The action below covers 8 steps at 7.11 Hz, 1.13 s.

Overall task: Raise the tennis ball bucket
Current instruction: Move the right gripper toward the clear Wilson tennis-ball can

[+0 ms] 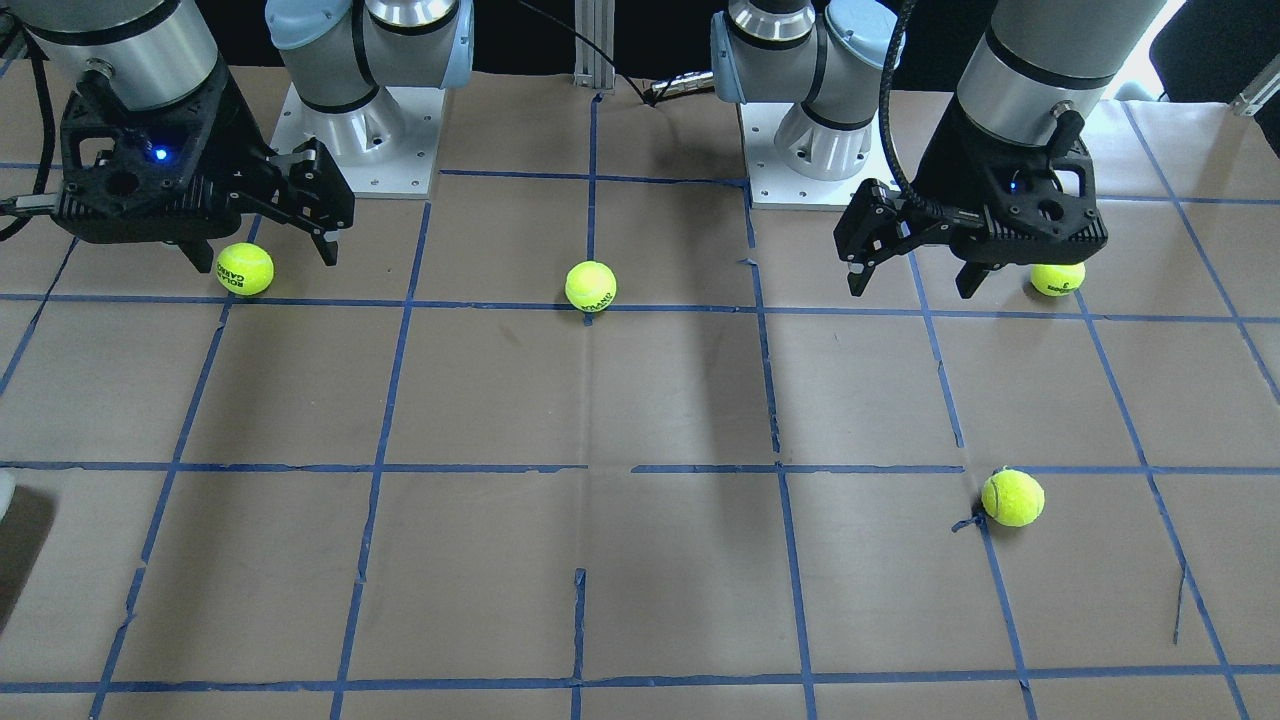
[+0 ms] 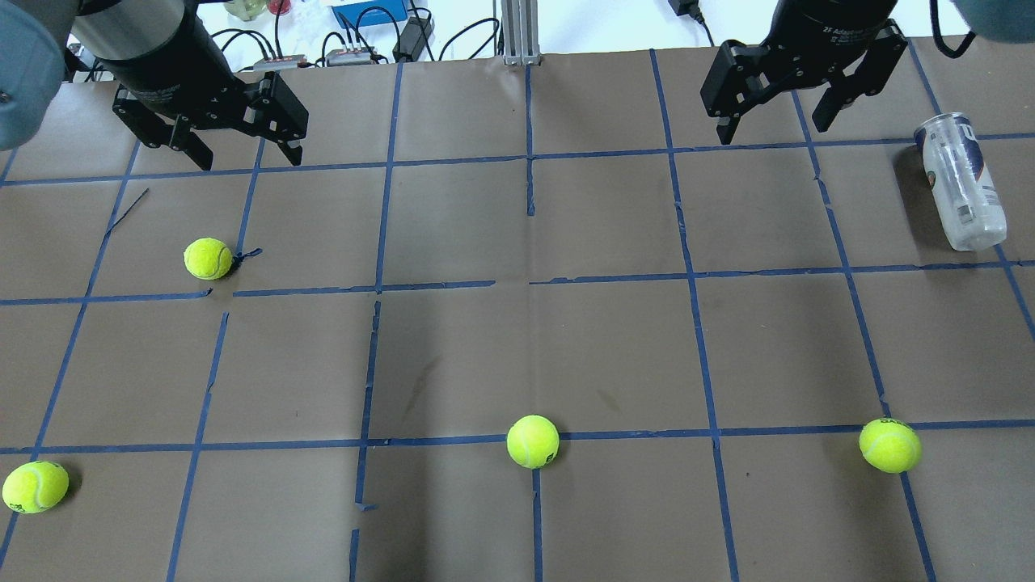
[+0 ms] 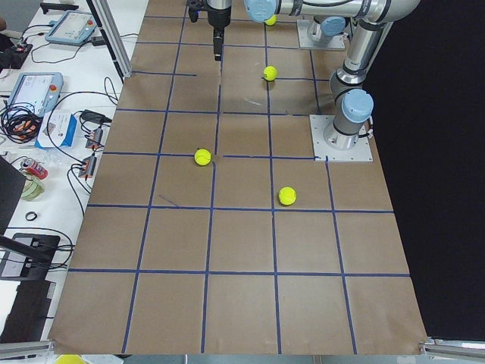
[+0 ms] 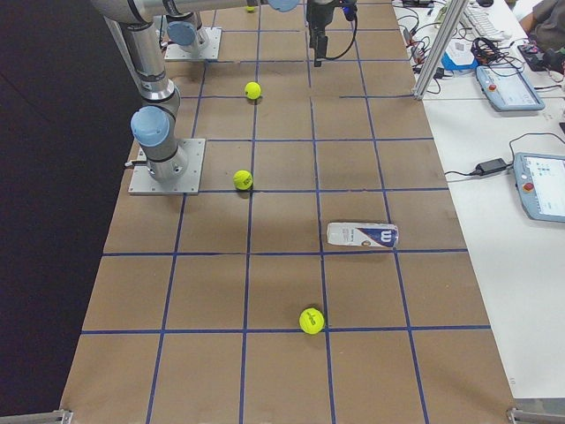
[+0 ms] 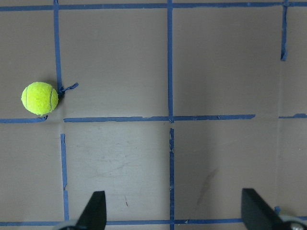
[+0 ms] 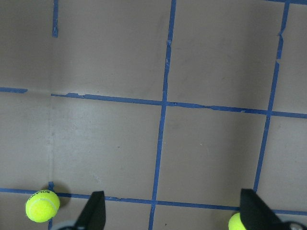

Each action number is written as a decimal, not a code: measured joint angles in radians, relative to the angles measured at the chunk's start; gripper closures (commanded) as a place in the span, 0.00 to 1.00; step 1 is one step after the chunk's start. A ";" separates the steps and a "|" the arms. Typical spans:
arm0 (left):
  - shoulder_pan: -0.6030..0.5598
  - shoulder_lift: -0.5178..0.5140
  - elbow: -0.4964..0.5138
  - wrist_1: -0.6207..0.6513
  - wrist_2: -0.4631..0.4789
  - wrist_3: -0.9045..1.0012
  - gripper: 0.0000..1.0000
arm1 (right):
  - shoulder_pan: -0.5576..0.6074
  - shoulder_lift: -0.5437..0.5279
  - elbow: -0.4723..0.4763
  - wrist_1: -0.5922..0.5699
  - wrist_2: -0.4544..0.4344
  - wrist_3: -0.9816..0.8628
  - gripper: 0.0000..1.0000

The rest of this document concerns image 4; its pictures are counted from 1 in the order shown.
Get middle yellow tennis ball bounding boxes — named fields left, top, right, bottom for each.
left=233, top=170, right=253, bottom=191

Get teach pendant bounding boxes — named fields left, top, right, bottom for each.
left=475, top=65, right=545, bottom=112
left=513, top=152, right=565, bottom=223

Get far yellow tennis ball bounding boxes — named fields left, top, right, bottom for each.
left=245, top=81, right=262, bottom=101

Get white tennis ball can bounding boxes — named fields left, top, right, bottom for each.
left=327, top=222, right=399, bottom=248

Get near yellow tennis ball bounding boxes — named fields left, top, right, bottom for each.
left=298, top=307, right=325, bottom=335

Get lower teach pendant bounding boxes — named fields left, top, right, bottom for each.
left=513, top=152, right=565, bottom=223

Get white keyboard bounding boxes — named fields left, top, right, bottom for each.
left=461, top=4, right=511, bottom=42

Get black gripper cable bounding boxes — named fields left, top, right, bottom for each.
left=323, top=0, right=359, bottom=61

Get seated person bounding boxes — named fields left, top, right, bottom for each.
left=520, top=0, right=564, bottom=49

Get left corner metal bracket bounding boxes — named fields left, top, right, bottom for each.
left=0, top=410, right=74, bottom=424

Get right corner metal bracket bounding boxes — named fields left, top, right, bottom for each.
left=507, top=408, right=565, bottom=424

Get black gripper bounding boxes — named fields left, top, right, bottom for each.
left=306, top=0, right=334, bottom=67

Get corner metal bracket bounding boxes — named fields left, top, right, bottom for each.
left=507, top=408, right=565, bottom=424
left=0, top=410, right=74, bottom=424

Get tangled black cables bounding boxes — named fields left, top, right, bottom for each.
left=471, top=36, right=529, bottom=70

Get black power adapter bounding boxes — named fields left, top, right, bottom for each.
left=473, top=158, right=509, bottom=177

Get upper teach pendant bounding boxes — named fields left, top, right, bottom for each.
left=475, top=65, right=545, bottom=112

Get brown paper table cover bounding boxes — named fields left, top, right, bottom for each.
left=61, top=1, right=512, bottom=423

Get aluminium frame post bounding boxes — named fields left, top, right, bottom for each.
left=412, top=0, right=467, bottom=100

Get blue white box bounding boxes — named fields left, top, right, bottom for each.
left=441, top=39, right=478, bottom=71

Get black adapter cable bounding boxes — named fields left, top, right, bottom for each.
left=443, top=132, right=565, bottom=183

